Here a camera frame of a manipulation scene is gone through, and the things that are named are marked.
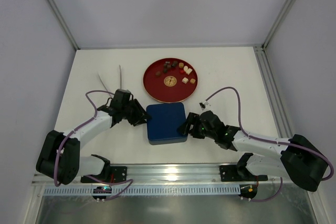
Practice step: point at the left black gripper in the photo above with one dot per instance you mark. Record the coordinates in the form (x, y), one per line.
(136, 112)

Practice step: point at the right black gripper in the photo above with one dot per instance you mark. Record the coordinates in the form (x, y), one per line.
(194, 125)

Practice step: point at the blue box lid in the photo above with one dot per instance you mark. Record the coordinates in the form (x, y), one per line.
(166, 118)

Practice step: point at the metal serving tongs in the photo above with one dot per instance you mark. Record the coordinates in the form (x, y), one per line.
(111, 79)

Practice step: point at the blue chocolate box with tray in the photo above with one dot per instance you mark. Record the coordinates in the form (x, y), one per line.
(169, 140)

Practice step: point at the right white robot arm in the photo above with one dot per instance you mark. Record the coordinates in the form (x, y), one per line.
(294, 158)

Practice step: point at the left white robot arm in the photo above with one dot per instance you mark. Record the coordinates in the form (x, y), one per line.
(60, 158)

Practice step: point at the white pyramid chocolate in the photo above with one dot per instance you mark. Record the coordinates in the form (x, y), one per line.
(185, 80)

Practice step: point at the white square chocolate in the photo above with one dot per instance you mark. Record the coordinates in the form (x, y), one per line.
(189, 71)

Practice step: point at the dark chocolate top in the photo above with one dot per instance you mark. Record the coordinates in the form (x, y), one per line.
(174, 63)

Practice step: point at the round red tray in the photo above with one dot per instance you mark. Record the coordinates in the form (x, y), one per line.
(168, 87)

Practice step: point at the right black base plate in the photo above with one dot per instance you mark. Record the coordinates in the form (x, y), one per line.
(233, 173)

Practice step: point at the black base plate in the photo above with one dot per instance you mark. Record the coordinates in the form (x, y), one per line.
(115, 174)
(233, 173)

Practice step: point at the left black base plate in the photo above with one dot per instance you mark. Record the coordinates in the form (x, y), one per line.
(115, 174)

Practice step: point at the slotted cable duct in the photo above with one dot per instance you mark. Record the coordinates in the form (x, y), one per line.
(142, 190)

